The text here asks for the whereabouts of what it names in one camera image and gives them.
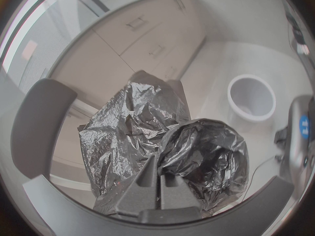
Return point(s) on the beige cabinet with drawers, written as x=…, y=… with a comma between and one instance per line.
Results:
x=152, y=33

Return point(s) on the black plastic bag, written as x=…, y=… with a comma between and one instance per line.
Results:
x=137, y=122

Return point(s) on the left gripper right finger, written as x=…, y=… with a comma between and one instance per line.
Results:
x=177, y=198

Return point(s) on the white trash bin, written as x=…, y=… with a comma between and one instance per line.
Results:
x=246, y=99

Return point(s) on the window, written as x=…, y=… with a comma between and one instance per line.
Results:
x=37, y=40

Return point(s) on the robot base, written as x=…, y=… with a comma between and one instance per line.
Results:
x=295, y=141

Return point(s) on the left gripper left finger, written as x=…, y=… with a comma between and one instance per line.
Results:
x=130, y=200

